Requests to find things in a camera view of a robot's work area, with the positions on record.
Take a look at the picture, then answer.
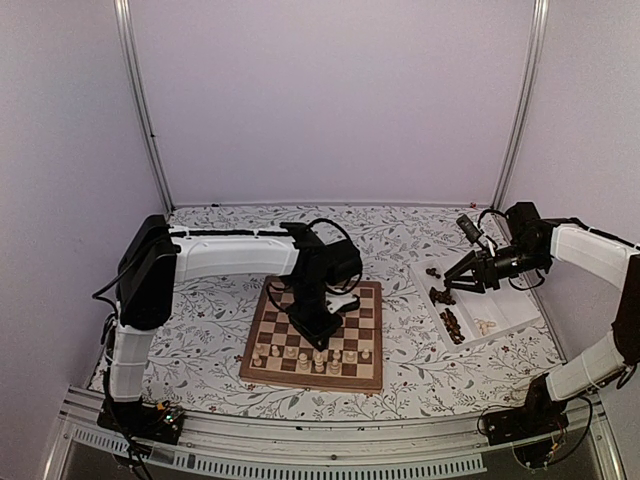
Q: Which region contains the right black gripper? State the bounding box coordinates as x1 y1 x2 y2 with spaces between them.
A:
446 243 548 294

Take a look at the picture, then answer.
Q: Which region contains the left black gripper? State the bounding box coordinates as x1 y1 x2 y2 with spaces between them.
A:
287 280 345 354

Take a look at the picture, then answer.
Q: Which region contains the white plastic tray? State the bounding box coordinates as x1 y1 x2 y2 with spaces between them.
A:
409 255 542 353

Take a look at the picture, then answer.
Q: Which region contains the light queen piece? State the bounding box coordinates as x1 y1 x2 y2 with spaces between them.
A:
298 353 309 371

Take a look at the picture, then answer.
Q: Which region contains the wooden chess board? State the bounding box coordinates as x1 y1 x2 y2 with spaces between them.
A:
238 275 385 393

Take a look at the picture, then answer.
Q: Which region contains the light king piece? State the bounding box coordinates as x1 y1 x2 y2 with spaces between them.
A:
313 352 325 373

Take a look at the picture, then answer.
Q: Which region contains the light bishop piece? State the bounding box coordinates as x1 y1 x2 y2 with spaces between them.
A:
328 360 341 375

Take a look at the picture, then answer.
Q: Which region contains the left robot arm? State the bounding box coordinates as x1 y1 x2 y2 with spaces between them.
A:
92 215 363 434

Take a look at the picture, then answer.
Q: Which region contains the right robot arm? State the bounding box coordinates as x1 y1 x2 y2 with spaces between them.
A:
444 202 639 436

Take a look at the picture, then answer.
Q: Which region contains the pile of dark chess pieces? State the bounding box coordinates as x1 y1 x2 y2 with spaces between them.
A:
428 287 465 345

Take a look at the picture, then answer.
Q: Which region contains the floral patterned table mat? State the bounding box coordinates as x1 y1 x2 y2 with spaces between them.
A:
87 203 569 420

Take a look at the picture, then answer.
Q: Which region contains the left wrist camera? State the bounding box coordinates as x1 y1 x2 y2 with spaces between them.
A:
326 293 360 314

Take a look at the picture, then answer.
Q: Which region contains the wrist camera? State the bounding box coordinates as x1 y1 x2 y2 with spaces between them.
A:
326 293 360 314
456 214 498 255

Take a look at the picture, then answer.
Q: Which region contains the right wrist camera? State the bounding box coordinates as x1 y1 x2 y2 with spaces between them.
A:
456 214 498 255

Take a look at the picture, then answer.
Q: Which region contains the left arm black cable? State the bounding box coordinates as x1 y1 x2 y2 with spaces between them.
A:
307 218 364 296

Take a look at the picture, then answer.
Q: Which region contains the front aluminium rail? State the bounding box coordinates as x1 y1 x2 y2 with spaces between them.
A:
43 388 631 479

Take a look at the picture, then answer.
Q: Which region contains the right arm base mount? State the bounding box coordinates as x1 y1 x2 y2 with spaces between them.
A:
476 401 569 469

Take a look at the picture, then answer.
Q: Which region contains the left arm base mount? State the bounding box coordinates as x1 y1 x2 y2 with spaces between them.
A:
97 399 185 445

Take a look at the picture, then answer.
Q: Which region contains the right aluminium frame post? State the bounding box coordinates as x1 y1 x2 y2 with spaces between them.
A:
491 0 550 209

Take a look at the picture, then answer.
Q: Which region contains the aluminium frame post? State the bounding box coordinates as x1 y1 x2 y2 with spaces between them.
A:
491 0 550 209
114 0 175 213

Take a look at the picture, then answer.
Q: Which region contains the left aluminium frame post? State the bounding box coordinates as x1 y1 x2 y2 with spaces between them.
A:
114 0 175 213

